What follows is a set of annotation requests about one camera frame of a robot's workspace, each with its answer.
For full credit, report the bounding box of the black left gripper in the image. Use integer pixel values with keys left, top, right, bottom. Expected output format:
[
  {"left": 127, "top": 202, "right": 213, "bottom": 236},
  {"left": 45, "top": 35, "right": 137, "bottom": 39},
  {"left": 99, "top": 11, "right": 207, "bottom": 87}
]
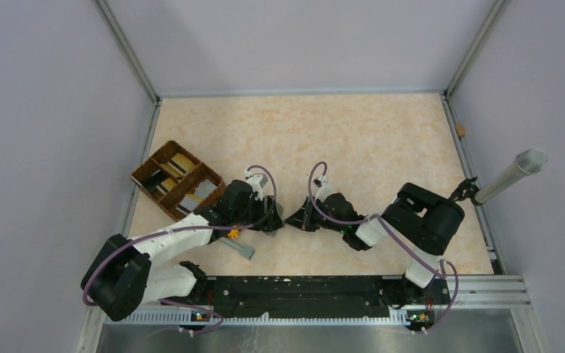
[{"left": 232, "top": 193, "right": 284, "bottom": 232}]

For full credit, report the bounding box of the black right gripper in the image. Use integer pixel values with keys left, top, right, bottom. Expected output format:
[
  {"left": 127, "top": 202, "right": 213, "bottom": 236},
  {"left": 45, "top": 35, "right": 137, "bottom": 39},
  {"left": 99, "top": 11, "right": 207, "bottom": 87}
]
[{"left": 285, "top": 196, "right": 346, "bottom": 234}]

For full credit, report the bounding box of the brown woven divided basket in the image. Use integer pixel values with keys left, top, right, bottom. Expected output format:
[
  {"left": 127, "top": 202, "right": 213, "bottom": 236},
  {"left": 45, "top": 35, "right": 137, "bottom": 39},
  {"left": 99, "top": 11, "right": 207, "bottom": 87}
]
[{"left": 131, "top": 140, "right": 226, "bottom": 221}]

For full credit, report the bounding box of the grey card holder wallet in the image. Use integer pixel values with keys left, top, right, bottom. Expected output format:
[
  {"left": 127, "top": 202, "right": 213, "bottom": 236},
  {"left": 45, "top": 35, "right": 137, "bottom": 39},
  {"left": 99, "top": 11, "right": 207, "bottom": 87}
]
[{"left": 268, "top": 202, "right": 285, "bottom": 237}]

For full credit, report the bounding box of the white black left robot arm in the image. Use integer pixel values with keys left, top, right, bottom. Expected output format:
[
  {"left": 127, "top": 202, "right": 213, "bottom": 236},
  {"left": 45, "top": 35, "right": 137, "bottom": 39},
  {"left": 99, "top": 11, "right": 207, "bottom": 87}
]
[{"left": 81, "top": 173, "right": 282, "bottom": 321}]

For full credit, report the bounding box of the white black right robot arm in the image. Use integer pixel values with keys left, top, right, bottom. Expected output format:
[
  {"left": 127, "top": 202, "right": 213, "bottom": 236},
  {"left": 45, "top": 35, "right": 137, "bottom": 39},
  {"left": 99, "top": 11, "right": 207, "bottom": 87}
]
[{"left": 285, "top": 182, "right": 467, "bottom": 303}]

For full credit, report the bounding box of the gold card in basket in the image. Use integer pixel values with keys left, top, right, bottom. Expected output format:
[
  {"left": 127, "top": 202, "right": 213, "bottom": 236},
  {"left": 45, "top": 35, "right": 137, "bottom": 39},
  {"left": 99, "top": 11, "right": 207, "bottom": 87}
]
[{"left": 162, "top": 153, "right": 196, "bottom": 179}]

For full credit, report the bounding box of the black shiny credit card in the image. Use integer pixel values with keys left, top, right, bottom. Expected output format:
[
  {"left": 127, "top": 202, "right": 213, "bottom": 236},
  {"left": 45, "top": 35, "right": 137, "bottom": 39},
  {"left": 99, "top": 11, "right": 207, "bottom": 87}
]
[{"left": 141, "top": 171, "right": 176, "bottom": 195}]

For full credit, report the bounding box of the grey plastic toy bolt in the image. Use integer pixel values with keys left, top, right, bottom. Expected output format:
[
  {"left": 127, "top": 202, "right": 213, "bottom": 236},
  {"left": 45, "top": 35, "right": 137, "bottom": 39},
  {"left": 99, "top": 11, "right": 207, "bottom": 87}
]
[{"left": 220, "top": 238, "right": 255, "bottom": 260}]

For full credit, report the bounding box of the small wooden block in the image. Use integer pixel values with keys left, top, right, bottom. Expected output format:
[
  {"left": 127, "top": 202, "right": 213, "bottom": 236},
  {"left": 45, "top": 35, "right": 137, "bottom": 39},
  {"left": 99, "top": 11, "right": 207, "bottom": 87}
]
[{"left": 455, "top": 124, "right": 466, "bottom": 138}]

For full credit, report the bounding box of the silver metal tube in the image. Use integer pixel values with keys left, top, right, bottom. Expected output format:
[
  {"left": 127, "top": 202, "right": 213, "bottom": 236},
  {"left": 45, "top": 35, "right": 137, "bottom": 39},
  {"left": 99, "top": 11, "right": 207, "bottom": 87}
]
[{"left": 473, "top": 148, "right": 548, "bottom": 204}]

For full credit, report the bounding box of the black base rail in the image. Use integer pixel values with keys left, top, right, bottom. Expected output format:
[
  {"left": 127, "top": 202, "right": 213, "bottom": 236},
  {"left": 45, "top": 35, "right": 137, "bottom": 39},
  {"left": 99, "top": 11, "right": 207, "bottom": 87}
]
[{"left": 178, "top": 275, "right": 451, "bottom": 318}]

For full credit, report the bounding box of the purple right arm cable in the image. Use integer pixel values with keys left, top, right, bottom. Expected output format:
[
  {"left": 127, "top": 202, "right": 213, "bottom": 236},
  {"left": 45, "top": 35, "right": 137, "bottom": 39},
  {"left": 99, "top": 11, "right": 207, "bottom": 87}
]
[{"left": 308, "top": 160, "right": 460, "bottom": 335}]

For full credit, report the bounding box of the black clamp bracket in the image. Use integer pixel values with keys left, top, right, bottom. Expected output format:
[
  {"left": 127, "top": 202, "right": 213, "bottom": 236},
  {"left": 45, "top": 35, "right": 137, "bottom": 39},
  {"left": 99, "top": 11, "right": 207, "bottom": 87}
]
[{"left": 449, "top": 176, "right": 480, "bottom": 202}]

